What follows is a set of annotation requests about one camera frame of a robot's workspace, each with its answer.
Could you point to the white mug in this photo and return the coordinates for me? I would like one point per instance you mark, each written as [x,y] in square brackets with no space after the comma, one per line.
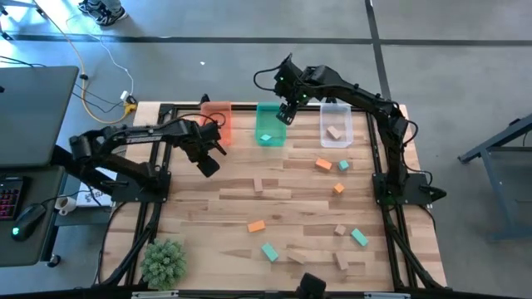
[66,204]

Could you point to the long teal foam block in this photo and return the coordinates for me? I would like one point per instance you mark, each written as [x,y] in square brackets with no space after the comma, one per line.
[269,252]
[359,237]

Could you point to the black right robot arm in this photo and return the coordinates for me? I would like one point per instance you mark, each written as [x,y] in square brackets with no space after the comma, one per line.
[357,93]

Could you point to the small orange foam cube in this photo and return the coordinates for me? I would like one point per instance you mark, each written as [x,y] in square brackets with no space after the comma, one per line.
[338,188]

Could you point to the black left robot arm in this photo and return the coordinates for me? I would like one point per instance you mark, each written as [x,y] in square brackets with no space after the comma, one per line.
[137,133]

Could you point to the green artificial plant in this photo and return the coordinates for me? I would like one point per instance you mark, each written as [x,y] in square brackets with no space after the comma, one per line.
[164,263]

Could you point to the long orange foam block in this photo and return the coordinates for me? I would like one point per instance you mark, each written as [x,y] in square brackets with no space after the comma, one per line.
[323,164]
[256,226]

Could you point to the silver metal bracket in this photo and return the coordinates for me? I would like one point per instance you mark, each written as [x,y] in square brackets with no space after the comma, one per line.
[154,295]
[386,295]

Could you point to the grey metal table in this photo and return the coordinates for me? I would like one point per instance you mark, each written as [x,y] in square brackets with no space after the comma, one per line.
[509,195]

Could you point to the small teal foam cube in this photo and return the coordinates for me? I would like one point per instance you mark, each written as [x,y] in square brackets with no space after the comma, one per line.
[343,165]

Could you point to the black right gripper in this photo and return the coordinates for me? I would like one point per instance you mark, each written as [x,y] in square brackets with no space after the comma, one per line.
[298,98]

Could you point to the small wooden cube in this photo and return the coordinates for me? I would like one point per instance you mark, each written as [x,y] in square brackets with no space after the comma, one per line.
[340,230]

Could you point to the clear plastic bin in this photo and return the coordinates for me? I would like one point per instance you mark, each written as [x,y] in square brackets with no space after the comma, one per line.
[345,120]

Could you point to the black desk caster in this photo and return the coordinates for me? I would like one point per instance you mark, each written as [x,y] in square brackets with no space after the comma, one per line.
[53,261]

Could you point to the white printed sheet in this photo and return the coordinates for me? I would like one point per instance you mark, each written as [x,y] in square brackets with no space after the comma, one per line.
[93,197]

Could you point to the grey laptop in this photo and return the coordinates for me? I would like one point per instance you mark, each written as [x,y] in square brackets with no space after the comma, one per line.
[33,116]

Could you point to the teal translucent plastic bin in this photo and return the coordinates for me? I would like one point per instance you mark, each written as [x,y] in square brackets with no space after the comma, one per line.
[270,124]

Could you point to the black computer mouse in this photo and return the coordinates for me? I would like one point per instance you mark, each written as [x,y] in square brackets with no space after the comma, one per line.
[31,220]

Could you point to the backlit keyboard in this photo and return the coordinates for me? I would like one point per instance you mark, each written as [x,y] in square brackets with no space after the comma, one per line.
[10,199]

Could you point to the orange translucent plastic bin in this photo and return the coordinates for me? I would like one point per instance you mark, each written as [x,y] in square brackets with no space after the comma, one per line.
[210,109]

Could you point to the dark grey desk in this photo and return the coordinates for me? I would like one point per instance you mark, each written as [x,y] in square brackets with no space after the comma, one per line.
[33,253]

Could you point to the person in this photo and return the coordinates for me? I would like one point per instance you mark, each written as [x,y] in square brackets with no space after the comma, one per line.
[109,16]

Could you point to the wooden block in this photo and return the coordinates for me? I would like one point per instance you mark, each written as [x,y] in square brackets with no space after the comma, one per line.
[258,184]
[296,256]
[333,133]
[342,261]

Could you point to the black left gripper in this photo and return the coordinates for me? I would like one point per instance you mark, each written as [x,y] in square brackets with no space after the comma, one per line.
[201,141]

